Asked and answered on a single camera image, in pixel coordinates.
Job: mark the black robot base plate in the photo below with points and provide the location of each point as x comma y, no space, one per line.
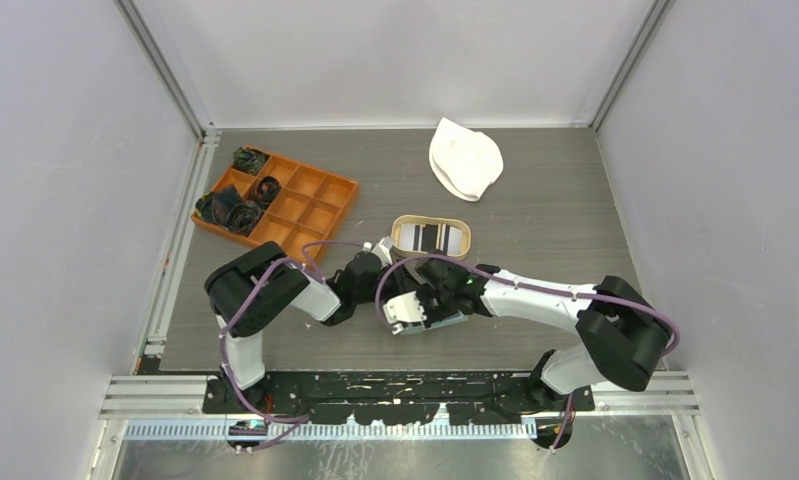
389,397

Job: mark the white black-striped card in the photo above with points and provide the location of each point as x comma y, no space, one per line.
431,238

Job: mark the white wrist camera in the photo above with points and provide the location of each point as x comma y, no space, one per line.
405,314
383,250

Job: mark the dark rolled sock middle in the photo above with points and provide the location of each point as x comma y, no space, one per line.
265,190

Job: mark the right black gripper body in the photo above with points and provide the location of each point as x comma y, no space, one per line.
436,303

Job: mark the dark rolled sock top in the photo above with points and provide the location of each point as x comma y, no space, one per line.
249,160

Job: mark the green card holder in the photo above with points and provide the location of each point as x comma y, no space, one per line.
426,325

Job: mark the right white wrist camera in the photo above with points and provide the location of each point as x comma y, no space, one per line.
405,314

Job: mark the orange compartment tray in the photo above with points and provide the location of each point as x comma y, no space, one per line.
303,218

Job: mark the beige oval card tray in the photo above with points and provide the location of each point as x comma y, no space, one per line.
417,219

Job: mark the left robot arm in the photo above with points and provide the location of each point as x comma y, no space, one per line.
249,292

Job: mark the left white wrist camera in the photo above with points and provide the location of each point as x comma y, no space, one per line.
383,250

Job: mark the white folded cloth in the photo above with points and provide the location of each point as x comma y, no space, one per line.
465,162

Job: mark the dark rolled sock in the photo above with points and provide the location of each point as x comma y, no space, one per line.
249,160
265,190

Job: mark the perforated metal rail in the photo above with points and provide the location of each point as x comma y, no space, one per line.
231,429

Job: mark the dark rolled socks large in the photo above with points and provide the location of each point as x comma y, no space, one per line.
229,210

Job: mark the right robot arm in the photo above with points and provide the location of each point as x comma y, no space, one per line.
621,337

